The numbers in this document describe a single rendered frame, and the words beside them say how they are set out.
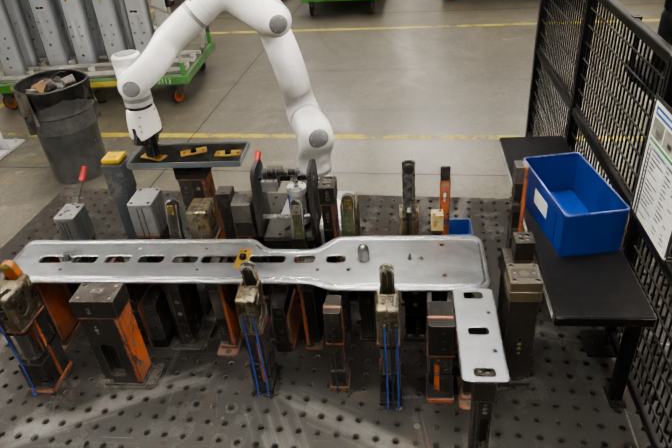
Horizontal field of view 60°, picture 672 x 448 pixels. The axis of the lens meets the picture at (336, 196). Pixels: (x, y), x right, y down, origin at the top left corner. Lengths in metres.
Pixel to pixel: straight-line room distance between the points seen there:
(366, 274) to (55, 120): 3.12
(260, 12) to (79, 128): 2.80
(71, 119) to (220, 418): 3.00
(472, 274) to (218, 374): 0.78
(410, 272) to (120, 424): 0.88
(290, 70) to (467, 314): 0.91
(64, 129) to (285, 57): 2.72
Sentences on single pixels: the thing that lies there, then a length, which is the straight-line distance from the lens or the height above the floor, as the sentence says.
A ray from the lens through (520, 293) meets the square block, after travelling 1.47.
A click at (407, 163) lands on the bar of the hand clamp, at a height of 1.21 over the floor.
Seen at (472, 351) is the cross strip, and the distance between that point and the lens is 1.36.
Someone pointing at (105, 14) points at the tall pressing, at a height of 0.75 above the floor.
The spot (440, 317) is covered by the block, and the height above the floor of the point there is 0.98.
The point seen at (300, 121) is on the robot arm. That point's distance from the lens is 1.90.
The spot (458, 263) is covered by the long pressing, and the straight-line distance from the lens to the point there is 1.58.
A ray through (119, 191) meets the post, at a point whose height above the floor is 1.04.
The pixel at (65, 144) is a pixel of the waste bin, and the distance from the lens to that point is 4.39.
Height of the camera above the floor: 2.00
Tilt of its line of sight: 32 degrees down
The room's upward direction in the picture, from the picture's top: 5 degrees counter-clockwise
